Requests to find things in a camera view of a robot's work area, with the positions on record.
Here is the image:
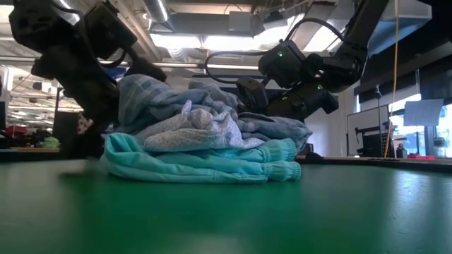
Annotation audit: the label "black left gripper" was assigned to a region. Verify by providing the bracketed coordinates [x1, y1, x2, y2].
[30, 43, 168, 160]

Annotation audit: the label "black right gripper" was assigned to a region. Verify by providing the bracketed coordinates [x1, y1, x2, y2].
[234, 76, 340, 121]

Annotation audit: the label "grey striped garment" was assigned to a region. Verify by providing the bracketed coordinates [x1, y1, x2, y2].
[116, 73, 314, 151]

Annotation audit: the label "white patterned collared shirt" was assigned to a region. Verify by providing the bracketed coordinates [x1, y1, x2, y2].
[135, 99, 266, 153]

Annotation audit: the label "teal shorts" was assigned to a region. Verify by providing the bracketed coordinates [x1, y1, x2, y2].
[100, 132, 303, 185]

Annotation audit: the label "black background cabinet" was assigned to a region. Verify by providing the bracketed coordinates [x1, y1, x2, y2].
[52, 110, 81, 149]

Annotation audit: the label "bright ceiling light panel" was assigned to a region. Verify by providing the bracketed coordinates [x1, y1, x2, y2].
[150, 32, 261, 50]

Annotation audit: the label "grey ceiling box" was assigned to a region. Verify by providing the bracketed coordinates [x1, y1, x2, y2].
[227, 10, 254, 35]

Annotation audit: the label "long overhead metal beam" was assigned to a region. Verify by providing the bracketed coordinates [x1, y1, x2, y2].
[0, 54, 261, 71]

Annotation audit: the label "green bag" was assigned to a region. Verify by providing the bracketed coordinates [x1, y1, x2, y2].
[37, 135, 61, 149]

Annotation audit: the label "dark background table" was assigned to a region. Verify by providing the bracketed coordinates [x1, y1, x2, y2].
[0, 147, 63, 163]

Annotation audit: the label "red background bin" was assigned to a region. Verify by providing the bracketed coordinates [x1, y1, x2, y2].
[4, 124, 29, 138]

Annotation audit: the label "white board panel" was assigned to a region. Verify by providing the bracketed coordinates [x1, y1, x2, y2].
[346, 104, 390, 157]

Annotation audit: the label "green table mat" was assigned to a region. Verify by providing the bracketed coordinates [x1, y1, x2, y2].
[0, 158, 452, 254]

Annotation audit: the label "white paper sign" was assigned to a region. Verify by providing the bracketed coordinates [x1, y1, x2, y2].
[403, 97, 445, 127]

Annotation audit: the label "clear glass jar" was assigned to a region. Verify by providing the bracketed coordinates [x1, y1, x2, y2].
[433, 136, 446, 158]

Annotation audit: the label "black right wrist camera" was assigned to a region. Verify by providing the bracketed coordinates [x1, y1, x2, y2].
[258, 39, 307, 90]

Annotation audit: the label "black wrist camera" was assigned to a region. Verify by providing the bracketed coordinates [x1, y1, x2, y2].
[83, 1, 139, 60]
[258, 39, 307, 90]

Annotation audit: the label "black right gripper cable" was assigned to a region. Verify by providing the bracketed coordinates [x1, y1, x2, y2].
[203, 16, 346, 85]

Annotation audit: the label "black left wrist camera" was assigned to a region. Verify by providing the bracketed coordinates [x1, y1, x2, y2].
[83, 1, 139, 60]

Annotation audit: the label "silver round duct pipe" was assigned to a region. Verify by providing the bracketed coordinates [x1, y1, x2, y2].
[142, 0, 174, 33]

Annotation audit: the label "silver ventilation duct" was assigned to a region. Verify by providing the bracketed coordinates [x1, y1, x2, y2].
[49, 0, 85, 28]

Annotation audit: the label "black aluminium table frame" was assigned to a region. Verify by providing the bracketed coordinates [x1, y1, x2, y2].
[295, 155, 452, 174]

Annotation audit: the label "yellow hanging cord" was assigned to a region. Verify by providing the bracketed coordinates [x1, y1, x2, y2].
[383, 0, 400, 159]

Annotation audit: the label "large silver duct box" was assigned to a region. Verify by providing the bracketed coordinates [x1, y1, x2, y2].
[367, 0, 434, 58]

